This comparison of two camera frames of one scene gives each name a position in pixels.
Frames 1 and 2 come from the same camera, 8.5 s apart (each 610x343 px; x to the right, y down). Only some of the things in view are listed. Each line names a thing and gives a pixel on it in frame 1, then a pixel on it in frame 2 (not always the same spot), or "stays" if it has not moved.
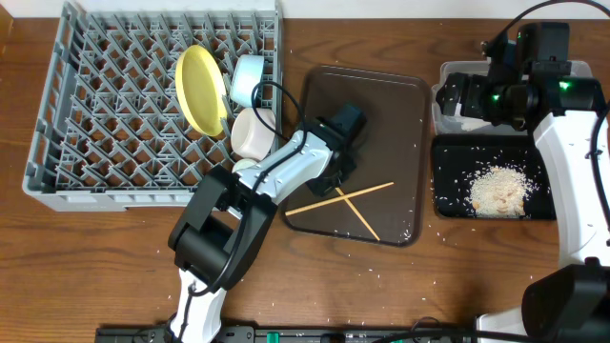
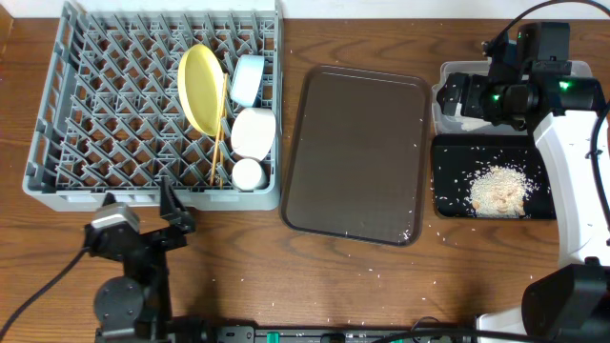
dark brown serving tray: (383, 197) stays
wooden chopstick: (357, 213) to (222, 140)
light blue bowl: (247, 72) stays
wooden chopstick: (289, 212) to (220, 132)
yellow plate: (201, 90) stays
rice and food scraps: (499, 192) stays
